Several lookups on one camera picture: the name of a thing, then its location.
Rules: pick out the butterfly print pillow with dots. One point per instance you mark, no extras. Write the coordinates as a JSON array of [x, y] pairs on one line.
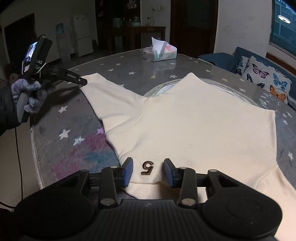
[[268, 78]]

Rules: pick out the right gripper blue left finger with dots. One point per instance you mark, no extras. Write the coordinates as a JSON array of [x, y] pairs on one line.
[[112, 178]]

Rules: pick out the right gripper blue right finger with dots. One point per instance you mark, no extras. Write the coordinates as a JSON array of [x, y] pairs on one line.
[[183, 178]]

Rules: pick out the dark wooden door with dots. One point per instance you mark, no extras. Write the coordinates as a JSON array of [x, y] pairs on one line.
[[193, 26]]

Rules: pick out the dark wooden sideboard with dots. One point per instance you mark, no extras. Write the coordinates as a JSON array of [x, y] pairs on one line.
[[141, 37]]

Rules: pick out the black jacket left forearm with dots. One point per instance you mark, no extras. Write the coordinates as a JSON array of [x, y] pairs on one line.
[[9, 118]]

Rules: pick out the cream hoodie sweatshirt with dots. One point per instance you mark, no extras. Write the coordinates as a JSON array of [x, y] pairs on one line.
[[194, 124]]

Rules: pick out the window with green frame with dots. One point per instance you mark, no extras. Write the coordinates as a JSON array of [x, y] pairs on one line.
[[283, 26]]

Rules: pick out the tissue box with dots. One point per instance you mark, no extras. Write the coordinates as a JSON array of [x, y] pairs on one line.
[[159, 51]]

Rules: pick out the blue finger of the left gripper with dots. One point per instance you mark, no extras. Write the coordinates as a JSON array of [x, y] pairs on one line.
[[72, 78]]

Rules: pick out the left hand in knit glove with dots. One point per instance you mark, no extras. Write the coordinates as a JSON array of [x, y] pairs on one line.
[[28, 96]]

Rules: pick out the white refrigerator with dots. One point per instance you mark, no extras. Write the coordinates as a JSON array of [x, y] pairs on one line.
[[83, 41]]

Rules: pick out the grey star pattern table mat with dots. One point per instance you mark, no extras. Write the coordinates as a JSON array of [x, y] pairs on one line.
[[67, 135]]

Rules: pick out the blue sofa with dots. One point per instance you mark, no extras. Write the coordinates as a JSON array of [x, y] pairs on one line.
[[230, 63]]

